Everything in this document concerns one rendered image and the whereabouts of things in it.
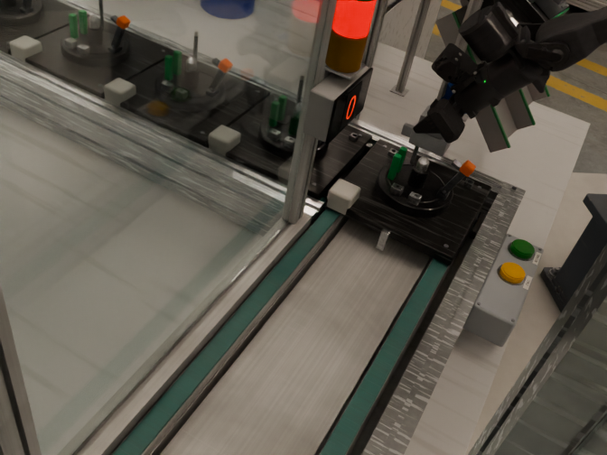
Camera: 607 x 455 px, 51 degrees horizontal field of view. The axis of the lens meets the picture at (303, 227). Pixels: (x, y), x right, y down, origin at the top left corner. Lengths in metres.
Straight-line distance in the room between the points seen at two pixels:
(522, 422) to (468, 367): 0.93
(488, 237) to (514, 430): 1.02
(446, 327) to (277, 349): 0.26
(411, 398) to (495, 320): 0.22
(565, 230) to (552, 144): 0.33
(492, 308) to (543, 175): 0.60
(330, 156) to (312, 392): 0.49
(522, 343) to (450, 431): 0.24
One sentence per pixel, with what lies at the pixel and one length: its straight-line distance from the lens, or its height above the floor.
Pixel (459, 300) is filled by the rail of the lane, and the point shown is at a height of 0.95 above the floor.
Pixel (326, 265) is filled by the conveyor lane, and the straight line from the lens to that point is 1.08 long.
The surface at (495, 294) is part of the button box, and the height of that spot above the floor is 0.96.
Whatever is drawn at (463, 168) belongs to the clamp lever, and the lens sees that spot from 1.12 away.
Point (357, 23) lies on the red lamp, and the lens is 0.86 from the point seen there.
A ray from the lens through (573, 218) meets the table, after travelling 1.50.
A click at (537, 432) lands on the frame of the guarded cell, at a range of 0.17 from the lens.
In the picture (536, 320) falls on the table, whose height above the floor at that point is 0.86.
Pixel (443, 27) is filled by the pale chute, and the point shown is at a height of 1.18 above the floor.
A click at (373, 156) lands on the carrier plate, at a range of 1.25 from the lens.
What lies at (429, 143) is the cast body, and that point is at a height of 1.09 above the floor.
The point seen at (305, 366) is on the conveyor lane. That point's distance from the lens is 0.94.
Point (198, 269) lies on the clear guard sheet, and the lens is 0.83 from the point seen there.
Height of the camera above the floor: 1.67
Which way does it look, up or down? 42 degrees down
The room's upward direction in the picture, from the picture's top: 12 degrees clockwise
